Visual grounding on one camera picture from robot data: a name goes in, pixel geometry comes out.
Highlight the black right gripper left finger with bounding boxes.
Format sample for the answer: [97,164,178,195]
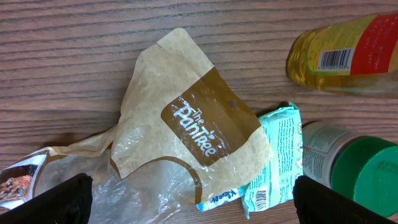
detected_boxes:
[1,173,93,224]

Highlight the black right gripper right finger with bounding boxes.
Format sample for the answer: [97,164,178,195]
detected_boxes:
[293,175,396,224]

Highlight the green white round jar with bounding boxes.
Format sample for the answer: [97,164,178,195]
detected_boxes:
[302,121,397,218]

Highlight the teal white carton pack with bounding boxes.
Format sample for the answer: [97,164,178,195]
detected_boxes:
[196,187,245,213]

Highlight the teal white packet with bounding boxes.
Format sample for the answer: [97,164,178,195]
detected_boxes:
[241,102,303,218]

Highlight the brown Pantree snack pouch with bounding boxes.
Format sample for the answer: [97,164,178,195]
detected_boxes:
[1,28,272,223]

